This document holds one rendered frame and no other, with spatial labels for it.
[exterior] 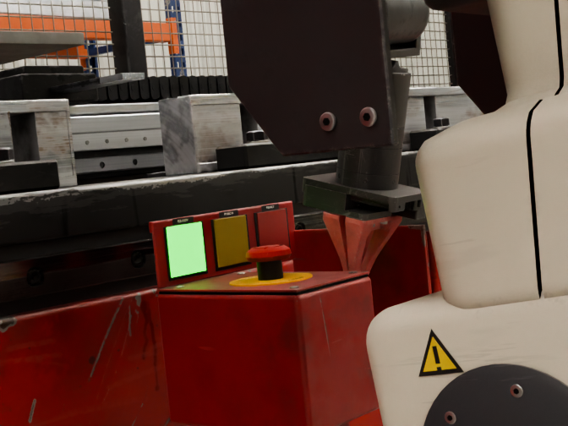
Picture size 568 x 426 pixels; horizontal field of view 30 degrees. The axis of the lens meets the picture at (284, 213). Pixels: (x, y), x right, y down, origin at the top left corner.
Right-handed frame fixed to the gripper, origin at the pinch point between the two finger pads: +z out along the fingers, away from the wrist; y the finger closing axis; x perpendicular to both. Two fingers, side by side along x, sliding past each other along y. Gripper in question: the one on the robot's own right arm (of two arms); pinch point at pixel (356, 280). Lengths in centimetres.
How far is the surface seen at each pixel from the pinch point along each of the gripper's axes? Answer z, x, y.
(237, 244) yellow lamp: -1.7, 4.7, 10.7
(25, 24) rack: -8, -132, 217
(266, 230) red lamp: -2.5, 0.3, 10.9
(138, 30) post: -15, -75, 108
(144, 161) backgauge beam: 1, -29, 58
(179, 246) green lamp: -2.5, 12.5, 10.9
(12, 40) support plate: -20.0, 28.9, 14.5
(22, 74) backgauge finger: -12, -6, 58
